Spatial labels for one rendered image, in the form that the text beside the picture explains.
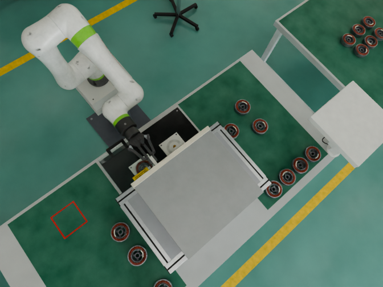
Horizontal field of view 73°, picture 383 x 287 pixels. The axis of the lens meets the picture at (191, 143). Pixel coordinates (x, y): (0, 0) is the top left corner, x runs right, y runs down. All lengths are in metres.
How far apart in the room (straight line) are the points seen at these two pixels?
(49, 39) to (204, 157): 0.84
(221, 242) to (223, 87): 1.08
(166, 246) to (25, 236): 0.91
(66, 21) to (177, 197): 0.90
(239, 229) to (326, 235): 1.26
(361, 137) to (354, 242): 1.53
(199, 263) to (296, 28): 1.94
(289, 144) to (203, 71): 1.37
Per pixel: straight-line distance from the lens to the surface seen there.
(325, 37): 2.55
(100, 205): 1.75
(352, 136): 1.62
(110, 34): 3.21
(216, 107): 1.89
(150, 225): 1.33
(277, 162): 1.89
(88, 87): 1.89
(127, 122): 1.29
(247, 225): 1.77
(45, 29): 1.34
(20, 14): 3.66
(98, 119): 2.70
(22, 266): 1.90
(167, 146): 1.73
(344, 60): 2.50
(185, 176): 1.14
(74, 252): 1.79
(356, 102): 1.73
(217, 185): 1.15
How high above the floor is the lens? 2.44
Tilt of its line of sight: 73 degrees down
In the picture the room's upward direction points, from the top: 16 degrees clockwise
